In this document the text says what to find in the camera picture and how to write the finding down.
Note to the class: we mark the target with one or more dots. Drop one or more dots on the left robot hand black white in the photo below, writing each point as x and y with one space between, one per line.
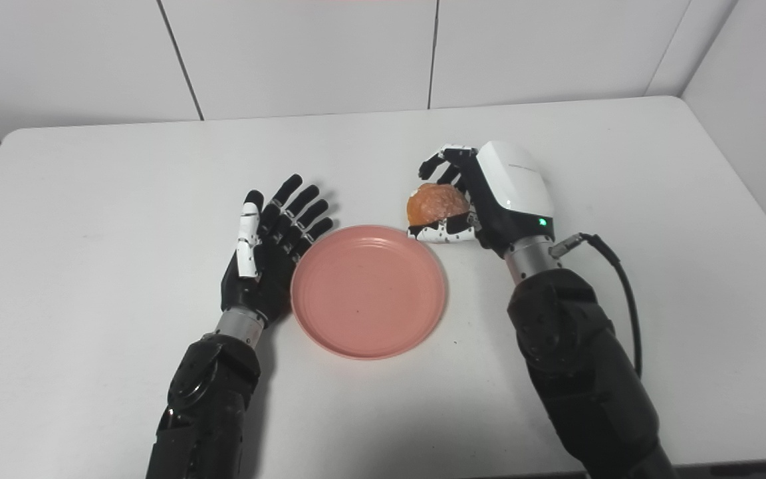
270 259

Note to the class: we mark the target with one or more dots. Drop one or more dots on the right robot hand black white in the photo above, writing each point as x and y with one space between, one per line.
496 199

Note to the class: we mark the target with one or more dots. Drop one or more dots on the pink round plate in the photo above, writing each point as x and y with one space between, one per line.
369 292

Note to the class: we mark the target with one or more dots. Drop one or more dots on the orange cream puff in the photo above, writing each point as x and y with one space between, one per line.
436 203

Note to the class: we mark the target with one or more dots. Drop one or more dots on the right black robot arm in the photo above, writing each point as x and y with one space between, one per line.
576 366

